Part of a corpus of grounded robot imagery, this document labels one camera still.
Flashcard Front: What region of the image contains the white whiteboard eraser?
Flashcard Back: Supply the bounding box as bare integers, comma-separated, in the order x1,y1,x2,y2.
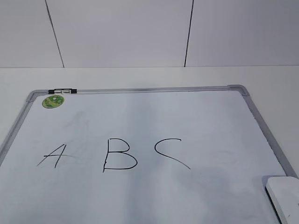
266,176,299,224

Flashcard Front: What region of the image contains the black and silver hanging clip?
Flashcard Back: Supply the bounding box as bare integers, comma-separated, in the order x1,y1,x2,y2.
48,88,78,94

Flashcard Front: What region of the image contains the round green magnet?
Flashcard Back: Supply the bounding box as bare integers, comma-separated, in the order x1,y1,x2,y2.
42,95,64,109

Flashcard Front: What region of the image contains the white whiteboard with aluminium frame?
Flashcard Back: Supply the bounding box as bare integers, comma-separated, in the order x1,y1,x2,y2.
0,85,298,224

